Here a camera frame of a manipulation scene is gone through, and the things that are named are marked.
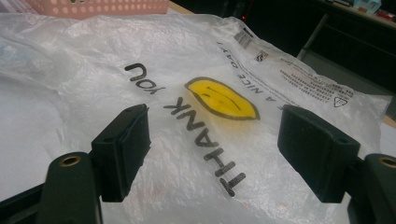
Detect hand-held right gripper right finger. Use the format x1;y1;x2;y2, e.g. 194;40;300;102
276;104;361;203

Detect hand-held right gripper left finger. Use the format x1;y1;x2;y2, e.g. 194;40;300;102
91;104;152;203

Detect translucent white plastic bag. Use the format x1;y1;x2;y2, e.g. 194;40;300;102
0;12;392;224

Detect dark shelf unit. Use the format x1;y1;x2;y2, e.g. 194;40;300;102
296;0;396;94

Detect pink perforated plastic basket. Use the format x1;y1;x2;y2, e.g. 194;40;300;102
24;0;171;21

